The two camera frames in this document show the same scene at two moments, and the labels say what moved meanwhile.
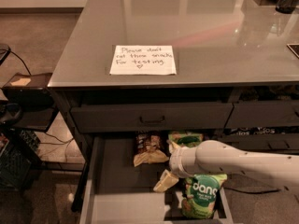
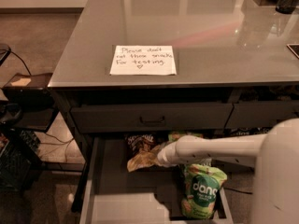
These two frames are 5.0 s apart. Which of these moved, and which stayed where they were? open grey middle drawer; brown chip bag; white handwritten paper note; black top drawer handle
Moved: brown chip bag
Stayed: black top drawer handle; white handwritten paper note; open grey middle drawer
